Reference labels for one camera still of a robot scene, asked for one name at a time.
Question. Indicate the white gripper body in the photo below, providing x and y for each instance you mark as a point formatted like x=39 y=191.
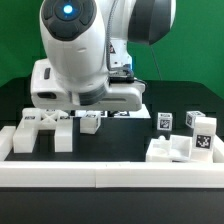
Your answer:
x=46 y=93

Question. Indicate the white chair seat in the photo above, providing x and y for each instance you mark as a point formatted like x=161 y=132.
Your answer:
x=176 y=149

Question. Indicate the white chair back frame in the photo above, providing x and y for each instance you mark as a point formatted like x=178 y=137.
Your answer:
x=35 y=120

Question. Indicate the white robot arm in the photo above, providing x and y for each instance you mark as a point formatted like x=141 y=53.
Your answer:
x=87 y=65

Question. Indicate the white marker sheet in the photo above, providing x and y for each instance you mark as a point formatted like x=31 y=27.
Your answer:
x=142 y=113

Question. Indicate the white tagged cube left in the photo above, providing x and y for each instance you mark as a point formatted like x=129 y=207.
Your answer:
x=164 y=121

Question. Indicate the white tagged cube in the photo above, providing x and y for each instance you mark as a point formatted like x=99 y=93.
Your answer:
x=164 y=121
x=191 y=116

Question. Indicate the white tagged cube right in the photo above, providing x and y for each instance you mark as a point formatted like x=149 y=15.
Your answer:
x=191 y=116

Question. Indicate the white U-shaped barrier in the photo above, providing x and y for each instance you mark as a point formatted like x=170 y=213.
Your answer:
x=104 y=174

